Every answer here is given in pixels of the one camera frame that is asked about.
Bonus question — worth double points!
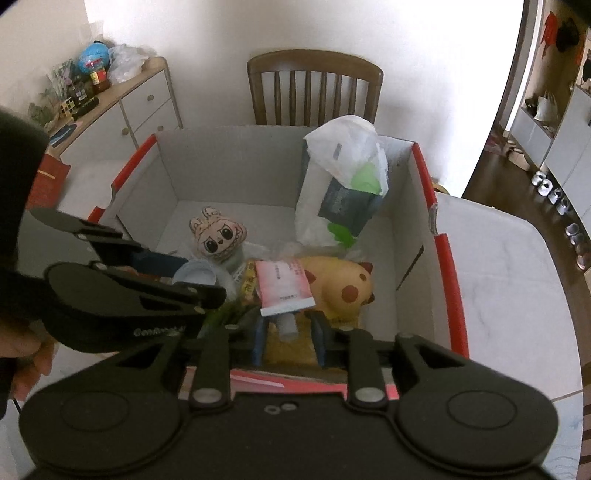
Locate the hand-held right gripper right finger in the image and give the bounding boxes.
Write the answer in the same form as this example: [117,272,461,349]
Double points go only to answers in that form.
[311,311,467,409]

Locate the red cardboard box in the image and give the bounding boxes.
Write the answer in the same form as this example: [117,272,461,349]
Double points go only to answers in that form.
[85,126,469,400]

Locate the person's left forearm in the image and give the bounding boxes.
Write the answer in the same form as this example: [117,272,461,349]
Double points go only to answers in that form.
[0,107,51,324]

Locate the black hat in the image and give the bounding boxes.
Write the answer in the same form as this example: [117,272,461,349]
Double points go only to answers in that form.
[556,21,580,54]

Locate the wooden slat-back chair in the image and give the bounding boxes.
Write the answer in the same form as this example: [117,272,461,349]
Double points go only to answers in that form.
[247,49,385,126]

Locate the clutter on cabinet top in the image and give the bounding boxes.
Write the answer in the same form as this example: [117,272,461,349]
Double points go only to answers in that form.
[28,60,93,127]

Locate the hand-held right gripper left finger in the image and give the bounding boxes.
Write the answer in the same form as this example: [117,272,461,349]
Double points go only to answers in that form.
[115,315,271,409]

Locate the doll face plush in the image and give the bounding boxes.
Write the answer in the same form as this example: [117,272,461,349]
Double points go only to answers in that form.
[188,207,249,259]

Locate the yellow pig toy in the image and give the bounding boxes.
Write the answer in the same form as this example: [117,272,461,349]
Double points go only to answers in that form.
[295,256,375,320]

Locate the black remote control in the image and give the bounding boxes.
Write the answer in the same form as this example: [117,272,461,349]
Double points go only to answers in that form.
[69,97,100,118]

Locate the blue round dish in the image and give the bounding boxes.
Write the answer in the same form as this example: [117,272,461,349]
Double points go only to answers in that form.
[48,122,77,147]

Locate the bagged bread slices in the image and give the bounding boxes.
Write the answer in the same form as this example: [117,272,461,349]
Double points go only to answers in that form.
[265,316,324,367]

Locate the person's left hand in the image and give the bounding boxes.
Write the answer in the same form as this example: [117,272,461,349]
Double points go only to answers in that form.
[0,318,57,402]

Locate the red paper bag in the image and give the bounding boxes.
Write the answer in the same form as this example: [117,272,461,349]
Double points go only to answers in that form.
[27,154,71,209]

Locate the blue globe toy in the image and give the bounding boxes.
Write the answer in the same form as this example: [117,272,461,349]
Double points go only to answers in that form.
[78,41,112,72]

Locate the white wall cabinet unit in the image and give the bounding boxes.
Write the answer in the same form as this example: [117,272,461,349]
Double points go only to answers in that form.
[505,0,591,185]

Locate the pink cream tube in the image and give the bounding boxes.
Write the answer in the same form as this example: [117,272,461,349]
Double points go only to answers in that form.
[255,259,317,343]

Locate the row of shoes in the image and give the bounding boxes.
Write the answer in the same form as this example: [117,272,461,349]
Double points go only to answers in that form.
[531,170,591,271]

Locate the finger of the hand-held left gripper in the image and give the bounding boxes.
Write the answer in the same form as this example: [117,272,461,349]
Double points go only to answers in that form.
[28,208,188,280]
[90,261,228,311]

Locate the yellow black snack bar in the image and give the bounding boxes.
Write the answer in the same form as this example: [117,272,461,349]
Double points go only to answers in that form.
[233,261,262,305]

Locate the white tissue pack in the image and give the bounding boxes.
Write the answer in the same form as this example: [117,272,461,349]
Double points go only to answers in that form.
[295,115,389,250]

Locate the green white tube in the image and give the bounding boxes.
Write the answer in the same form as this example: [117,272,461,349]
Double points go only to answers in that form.
[205,302,252,326]

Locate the white tote bag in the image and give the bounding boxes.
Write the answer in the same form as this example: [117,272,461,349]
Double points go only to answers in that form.
[536,92,561,123]

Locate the white wooden sideboard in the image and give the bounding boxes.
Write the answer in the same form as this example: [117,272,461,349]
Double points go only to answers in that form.
[46,56,184,155]

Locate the white plastic bag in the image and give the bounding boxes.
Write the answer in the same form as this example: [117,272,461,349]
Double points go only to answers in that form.
[107,44,151,84]

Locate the red hanging ornament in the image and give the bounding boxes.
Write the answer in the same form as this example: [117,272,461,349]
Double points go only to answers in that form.
[538,11,559,61]

